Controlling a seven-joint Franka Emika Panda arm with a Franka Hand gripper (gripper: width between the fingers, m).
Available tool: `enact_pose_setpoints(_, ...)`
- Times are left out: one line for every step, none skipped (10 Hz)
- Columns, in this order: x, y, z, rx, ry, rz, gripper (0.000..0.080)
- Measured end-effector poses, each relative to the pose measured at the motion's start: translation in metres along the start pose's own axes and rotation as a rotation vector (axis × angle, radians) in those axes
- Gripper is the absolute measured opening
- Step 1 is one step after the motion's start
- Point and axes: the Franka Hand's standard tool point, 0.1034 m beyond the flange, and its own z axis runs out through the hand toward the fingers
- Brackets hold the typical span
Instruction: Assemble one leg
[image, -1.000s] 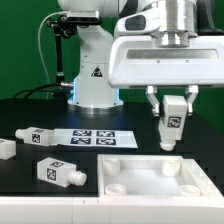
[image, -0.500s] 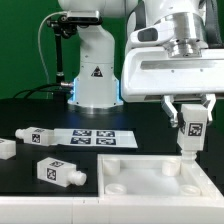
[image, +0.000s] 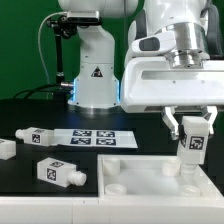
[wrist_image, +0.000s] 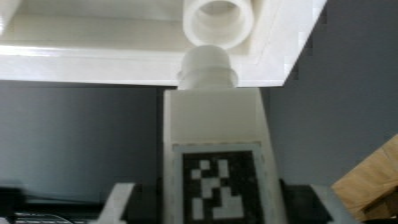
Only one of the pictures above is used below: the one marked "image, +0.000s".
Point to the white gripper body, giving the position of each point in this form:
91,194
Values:
149,83

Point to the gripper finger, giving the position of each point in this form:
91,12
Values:
170,121
209,114

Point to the white square table top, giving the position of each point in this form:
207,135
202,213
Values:
167,176

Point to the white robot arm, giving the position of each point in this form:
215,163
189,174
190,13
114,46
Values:
173,62

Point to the white marker sheet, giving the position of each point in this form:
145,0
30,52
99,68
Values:
95,138

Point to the white L-shaped fence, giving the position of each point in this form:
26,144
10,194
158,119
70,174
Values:
108,210

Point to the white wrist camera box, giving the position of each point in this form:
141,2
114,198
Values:
151,46

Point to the silver background camera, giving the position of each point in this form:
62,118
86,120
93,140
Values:
83,17

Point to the black camera stand pole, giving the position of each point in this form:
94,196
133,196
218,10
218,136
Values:
63,28

